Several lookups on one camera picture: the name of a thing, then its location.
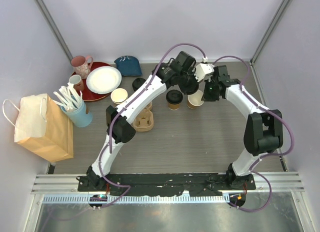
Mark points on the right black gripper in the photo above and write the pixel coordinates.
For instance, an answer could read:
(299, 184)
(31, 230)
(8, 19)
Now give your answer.
(206, 97)

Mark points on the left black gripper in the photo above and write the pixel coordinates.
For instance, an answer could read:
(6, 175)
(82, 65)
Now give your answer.
(191, 87)

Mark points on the brown paper cup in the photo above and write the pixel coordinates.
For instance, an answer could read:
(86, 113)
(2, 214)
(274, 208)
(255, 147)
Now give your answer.
(174, 106)
(195, 100)

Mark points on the black coffee lid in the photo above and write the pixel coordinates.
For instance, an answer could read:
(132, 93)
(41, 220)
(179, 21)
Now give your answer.
(174, 97)

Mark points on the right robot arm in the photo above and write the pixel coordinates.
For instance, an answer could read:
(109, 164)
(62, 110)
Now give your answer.
(263, 132)

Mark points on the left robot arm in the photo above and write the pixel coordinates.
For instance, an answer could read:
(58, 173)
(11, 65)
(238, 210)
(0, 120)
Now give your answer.
(181, 70)

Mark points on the stack of black lids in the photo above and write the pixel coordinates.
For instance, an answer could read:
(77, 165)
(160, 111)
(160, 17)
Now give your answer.
(137, 83)

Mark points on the brown pulp cup carrier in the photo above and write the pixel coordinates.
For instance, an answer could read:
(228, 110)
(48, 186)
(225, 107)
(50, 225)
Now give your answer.
(144, 121)

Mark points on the stacked brown paper cups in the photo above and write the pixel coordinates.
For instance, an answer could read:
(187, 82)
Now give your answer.
(119, 95)

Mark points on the white paper plate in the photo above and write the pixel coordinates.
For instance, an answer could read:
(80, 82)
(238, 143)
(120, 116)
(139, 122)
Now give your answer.
(103, 80)

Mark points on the tall pink floral mug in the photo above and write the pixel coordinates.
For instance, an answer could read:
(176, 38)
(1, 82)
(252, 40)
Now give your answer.
(82, 65)

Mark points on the light blue holder cup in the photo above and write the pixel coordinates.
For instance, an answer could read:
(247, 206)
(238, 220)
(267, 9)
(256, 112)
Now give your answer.
(80, 117)

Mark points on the small pink floral mug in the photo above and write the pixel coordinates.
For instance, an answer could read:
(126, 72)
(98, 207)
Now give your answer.
(77, 82)

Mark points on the brown paper bag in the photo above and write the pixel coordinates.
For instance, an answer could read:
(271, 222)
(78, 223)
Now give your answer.
(42, 128)

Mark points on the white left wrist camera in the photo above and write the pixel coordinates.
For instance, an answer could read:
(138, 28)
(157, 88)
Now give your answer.
(203, 70)

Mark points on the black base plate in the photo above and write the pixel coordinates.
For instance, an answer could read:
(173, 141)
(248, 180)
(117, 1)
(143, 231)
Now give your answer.
(170, 184)

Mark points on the aluminium rail frame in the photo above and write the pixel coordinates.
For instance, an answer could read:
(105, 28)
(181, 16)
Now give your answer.
(72, 188)

